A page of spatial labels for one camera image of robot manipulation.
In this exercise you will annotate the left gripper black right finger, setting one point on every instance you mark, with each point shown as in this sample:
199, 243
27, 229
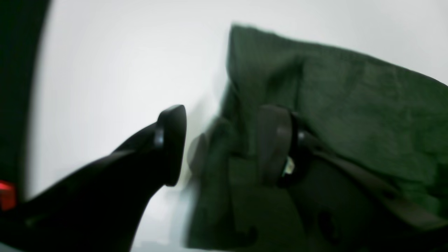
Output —
343, 207

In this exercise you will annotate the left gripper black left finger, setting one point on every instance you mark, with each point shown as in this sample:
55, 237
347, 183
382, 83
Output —
98, 208

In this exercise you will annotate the dark green long-sleeve shirt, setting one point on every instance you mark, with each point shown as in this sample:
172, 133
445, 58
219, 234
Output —
387, 119

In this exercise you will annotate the red black table clamp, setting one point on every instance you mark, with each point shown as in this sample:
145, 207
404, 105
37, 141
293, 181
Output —
8, 198

